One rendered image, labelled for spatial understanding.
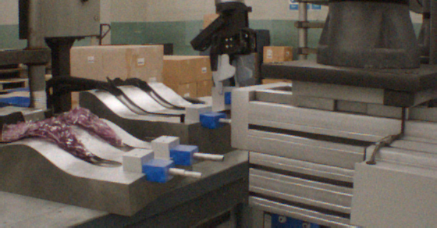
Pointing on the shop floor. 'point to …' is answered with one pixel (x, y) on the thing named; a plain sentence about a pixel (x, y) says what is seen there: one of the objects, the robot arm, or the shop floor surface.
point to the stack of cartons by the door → (275, 54)
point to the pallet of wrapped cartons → (117, 63)
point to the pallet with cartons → (188, 75)
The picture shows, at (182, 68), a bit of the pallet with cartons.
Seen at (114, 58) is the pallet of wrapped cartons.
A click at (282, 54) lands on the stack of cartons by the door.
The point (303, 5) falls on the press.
